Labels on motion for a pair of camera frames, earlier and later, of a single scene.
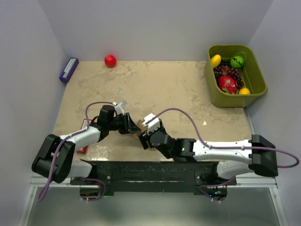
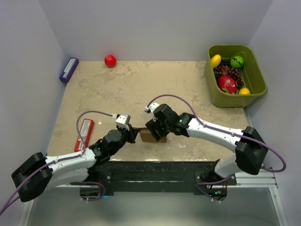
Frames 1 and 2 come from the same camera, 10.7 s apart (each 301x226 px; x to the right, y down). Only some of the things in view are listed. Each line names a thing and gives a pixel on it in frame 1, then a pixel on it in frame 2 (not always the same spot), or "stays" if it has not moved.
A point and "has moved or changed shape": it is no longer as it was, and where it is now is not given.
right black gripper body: x=144 y=137 to x=162 y=128
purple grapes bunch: x=225 y=69 stays
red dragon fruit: x=228 y=84 stays
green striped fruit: x=237 y=61 stays
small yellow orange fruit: x=244 y=91 stays
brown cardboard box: x=142 y=129 has moved or changed shape
